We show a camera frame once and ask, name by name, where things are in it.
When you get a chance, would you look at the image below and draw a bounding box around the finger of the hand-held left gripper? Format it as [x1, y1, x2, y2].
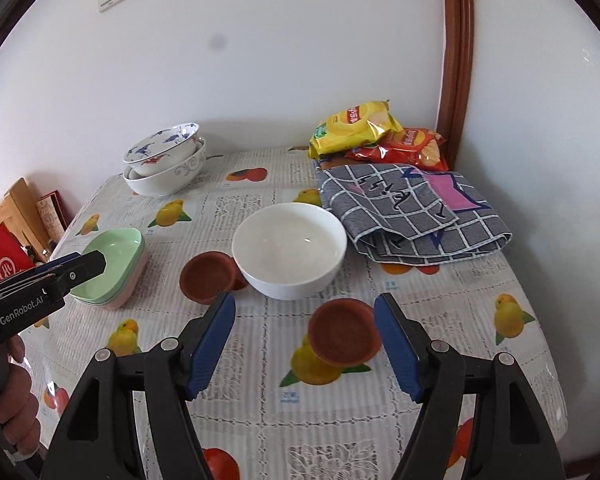
[7, 254, 83, 281]
[44, 250, 107, 297]

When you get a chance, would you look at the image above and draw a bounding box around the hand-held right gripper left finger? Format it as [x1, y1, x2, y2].
[40, 291, 237, 480]

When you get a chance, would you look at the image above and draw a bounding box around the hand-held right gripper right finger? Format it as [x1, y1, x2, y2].
[374, 292, 566, 480]

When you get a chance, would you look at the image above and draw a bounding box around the green plastic plate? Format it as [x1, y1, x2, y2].
[71, 228, 146, 306]

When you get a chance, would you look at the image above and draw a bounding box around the pink plastic plate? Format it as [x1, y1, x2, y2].
[92, 260, 144, 309]

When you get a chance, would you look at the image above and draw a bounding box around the small brown clay dish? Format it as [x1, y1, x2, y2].
[180, 252, 249, 305]
[307, 298, 382, 366]

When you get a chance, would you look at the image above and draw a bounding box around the person's left hand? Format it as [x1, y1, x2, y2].
[0, 332, 42, 456]

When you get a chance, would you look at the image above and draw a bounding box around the patterned hardcover book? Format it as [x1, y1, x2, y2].
[35, 190, 70, 248]

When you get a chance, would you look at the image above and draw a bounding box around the red paper shopping bag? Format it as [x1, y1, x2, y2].
[0, 224, 36, 288]

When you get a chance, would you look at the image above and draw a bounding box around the wooden chair back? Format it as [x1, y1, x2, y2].
[0, 177, 51, 263]

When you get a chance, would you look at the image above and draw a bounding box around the fruit printed tablecloth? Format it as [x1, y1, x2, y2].
[25, 146, 568, 480]

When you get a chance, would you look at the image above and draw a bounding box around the large white porcelain bowl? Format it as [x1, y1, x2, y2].
[122, 137, 207, 197]

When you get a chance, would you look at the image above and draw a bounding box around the plain white bowl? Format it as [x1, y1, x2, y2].
[231, 202, 348, 301]

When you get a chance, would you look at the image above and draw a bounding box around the blue patterned porcelain bowl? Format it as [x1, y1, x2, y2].
[123, 122, 201, 177]

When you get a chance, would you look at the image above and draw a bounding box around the grey checkered cloth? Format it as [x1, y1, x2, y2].
[315, 162, 512, 264]

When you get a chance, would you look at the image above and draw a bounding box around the red chip bag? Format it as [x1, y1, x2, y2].
[345, 127, 449, 171]

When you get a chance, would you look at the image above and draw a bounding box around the yellow chip bag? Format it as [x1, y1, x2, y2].
[308, 101, 403, 159]

